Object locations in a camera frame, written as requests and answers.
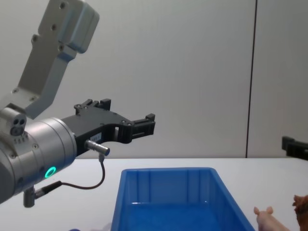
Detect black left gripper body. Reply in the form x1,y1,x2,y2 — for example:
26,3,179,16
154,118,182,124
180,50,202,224
61,109,132,159

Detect brown toy animal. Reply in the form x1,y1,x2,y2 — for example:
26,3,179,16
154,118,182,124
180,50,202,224
292,194,308,231

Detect pink toy pig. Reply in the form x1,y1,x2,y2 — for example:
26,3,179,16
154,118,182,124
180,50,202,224
253,206,289,231

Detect blue plastic bin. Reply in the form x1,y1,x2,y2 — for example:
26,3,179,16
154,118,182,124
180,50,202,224
110,167,256,231

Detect thin dark cable silver plugs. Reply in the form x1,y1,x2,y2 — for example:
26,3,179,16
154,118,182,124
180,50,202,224
23,139,111,208

